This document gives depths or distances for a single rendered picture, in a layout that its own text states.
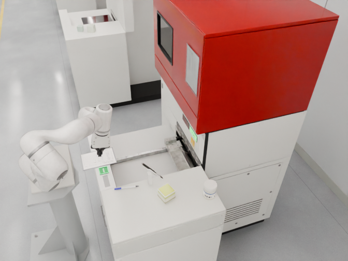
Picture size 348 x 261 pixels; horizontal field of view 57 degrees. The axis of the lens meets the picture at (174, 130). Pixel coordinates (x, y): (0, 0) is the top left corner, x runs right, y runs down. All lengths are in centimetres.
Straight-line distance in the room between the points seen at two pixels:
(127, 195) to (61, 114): 245
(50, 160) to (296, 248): 218
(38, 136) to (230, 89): 96
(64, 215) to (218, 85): 138
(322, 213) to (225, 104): 179
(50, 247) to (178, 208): 134
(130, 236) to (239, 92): 93
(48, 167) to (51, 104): 303
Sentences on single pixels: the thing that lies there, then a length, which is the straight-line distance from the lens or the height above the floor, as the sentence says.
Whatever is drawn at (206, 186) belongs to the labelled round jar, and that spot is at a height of 106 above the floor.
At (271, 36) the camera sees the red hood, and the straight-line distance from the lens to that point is 169.
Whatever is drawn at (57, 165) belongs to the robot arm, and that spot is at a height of 147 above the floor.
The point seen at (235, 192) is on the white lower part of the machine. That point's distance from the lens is 240.
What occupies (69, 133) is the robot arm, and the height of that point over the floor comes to 156.
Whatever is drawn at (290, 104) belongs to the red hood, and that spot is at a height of 130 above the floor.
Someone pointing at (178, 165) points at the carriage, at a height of 88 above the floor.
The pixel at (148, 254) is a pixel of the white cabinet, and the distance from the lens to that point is 189.
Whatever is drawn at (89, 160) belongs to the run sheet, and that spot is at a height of 96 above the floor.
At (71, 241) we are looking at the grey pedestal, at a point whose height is 22.
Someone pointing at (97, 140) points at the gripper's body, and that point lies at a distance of 181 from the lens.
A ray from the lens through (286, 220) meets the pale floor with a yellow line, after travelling 309.
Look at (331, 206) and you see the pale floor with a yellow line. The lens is 335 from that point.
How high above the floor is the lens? 242
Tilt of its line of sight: 41 degrees down
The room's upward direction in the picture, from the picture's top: 1 degrees clockwise
